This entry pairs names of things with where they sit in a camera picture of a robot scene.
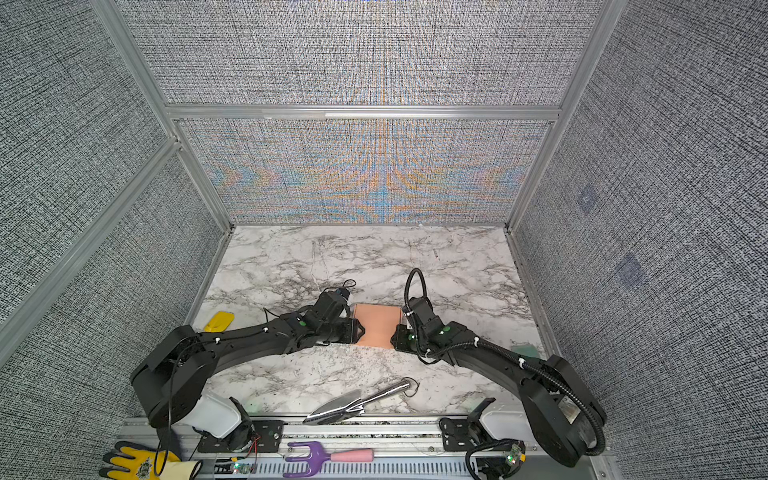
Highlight teal sponge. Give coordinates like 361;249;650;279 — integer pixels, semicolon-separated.
511;344;541;364

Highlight yellow black work glove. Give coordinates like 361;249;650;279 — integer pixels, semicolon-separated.
99;441;203;480

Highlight pink paper box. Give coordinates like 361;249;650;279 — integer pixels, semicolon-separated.
353;303;402;349

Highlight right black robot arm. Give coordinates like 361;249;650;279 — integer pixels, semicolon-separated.
392;297;607;467

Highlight metal garden trowel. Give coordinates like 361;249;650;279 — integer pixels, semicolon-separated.
303;377;419;425

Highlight yellow handled tool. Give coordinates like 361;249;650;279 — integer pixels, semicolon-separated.
203;311;235;333

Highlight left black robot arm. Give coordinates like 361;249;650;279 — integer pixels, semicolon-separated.
130;287;365;454

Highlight purple pink hand rake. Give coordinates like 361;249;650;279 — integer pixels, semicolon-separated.
283;441;375;479

